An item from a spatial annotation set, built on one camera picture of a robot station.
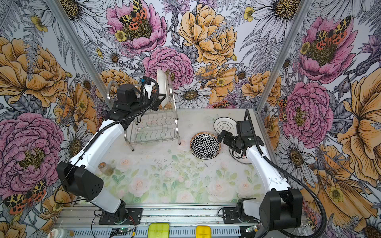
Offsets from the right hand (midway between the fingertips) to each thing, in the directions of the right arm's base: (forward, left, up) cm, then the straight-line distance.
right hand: (223, 145), depth 83 cm
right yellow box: (-37, +13, -16) cm, 42 cm away
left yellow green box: (-36, +33, -14) cm, 51 cm away
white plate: (+9, +9, -15) cm, 19 cm away
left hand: (+14, +30, +22) cm, 40 cm away
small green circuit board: (-36, +51, -15) cm, 64 cm away
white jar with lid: (-37, +73, -6) cm, 82 cm away
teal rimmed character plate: (+28, -7, -15) cm, 32 cm away
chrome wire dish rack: (+24, +44, -9) cm, 51 cm away
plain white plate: (-1, -14, -16) cm, 21 cm away
